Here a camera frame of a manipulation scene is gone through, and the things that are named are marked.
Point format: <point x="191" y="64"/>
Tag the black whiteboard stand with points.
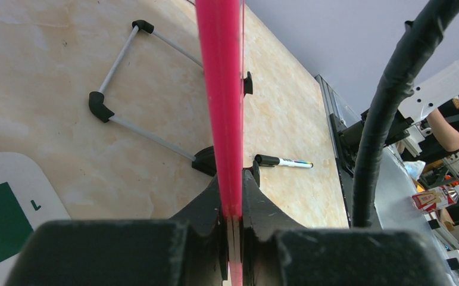
<point x="151" y="89"/>

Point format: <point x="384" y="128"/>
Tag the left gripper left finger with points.
<point x="199" y="252"/>

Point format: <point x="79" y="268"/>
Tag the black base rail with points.
<point x="345" y="130"/>

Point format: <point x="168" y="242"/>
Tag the black marker pen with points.
<point x="271" y="161"/>

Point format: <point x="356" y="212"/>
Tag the green white chess mat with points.
<point x="27" y="200"/>

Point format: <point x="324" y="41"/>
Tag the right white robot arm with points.
<point x="431" y="93"/>

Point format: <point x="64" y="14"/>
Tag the pink framed whiteboard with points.
<point x="220" y="25"/>

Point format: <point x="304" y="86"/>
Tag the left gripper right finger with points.
<point x="264" y="256"/>

